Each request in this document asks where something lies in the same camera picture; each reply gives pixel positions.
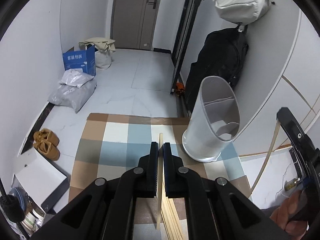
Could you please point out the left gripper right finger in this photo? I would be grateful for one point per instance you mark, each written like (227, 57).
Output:
(198, 194)

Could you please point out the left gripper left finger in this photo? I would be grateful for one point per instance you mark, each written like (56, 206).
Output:
(139, 182)

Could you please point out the chopstick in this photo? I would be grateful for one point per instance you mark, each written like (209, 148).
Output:
(177, 226)
(167, 217)
(180, 207)
(159, 180)
(275, 134)

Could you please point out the white divided utensil holder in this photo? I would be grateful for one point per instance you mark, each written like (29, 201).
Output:
(214, 122)

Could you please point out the person's right hand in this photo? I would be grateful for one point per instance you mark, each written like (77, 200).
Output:
(296, 229)

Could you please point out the checkered plaid mat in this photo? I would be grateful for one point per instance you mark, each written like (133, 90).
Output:
(112, 144)

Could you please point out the orange small object on floor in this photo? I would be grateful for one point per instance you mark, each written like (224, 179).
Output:
(179, 88)

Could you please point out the brown slipper near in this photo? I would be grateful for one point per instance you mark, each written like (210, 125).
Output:
(47, 149)

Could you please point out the brown slipper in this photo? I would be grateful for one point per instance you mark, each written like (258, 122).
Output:
(46, 135)
(47, 149)

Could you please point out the white flat box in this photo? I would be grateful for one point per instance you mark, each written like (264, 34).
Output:
(41, 180)

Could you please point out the brown slipper far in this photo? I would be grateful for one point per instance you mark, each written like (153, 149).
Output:
(46, 135)

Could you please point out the grey plastic parcel bag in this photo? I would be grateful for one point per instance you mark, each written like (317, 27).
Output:
(73, 97)

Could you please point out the blue bowl on floor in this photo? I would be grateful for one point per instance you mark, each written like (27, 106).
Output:
(17, 206)

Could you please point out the white plastic parcel bag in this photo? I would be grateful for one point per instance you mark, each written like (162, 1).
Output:
(75, 78)

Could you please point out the black hanging backpack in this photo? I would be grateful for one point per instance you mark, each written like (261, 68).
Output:
(223, 54)

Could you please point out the beige cloth bag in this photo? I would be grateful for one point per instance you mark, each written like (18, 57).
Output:
(104, 48)

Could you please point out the blue cardboard box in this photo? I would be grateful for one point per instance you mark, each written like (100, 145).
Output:
(83, 60)

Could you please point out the grey door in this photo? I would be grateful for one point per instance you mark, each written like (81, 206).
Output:
(133, 23)

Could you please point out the white grey hanging bag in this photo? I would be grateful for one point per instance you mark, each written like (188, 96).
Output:
(242, 12)

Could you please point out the black metal rack frame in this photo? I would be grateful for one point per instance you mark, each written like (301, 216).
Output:
(185, 27)

